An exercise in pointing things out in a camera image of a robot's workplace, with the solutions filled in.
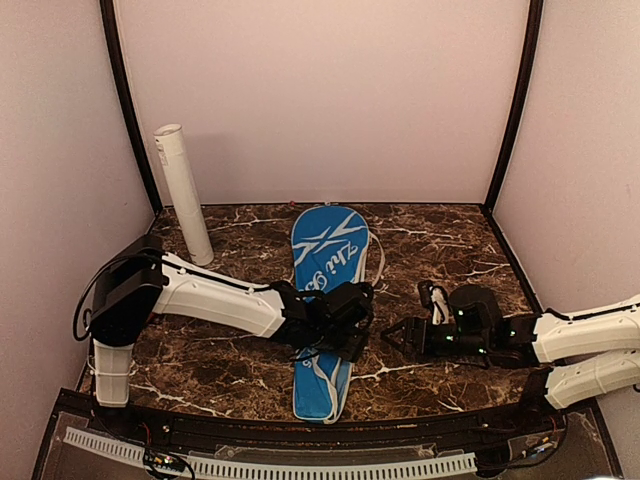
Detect black left corner post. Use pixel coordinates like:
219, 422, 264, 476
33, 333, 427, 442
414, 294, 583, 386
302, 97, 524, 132
99, 0, 163, 215

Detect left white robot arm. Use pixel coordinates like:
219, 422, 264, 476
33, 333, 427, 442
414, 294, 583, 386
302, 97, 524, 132
72, 235, 374, 436

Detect black right corner post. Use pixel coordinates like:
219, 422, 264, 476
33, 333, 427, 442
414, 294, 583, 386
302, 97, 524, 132
482, 0, 544, 216

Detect white shuttlecock tube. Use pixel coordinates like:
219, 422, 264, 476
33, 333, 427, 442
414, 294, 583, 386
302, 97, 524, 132
154, 124, 214, 266

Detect black front table rail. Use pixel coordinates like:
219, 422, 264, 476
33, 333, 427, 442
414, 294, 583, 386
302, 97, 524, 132
91, 404, 568, 453

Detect white slotted cable duct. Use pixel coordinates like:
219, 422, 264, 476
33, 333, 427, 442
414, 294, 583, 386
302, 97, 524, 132
63, 427, 477, 479

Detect blue racket bag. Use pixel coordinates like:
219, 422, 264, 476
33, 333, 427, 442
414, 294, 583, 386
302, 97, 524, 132
291, 205, 378, 425

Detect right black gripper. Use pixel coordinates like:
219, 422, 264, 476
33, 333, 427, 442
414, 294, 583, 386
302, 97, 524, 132
382, 315, 492, 357

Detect black corner post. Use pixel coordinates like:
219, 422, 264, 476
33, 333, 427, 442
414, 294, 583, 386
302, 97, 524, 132
99, 0, 163, 215
482, 0, 544, 216

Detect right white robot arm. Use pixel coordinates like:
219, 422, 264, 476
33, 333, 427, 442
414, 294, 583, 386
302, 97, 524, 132
381, 281, 639, 434

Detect small circuit board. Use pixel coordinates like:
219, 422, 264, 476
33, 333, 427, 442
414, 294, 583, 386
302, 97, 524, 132
143, 449, 185, 472

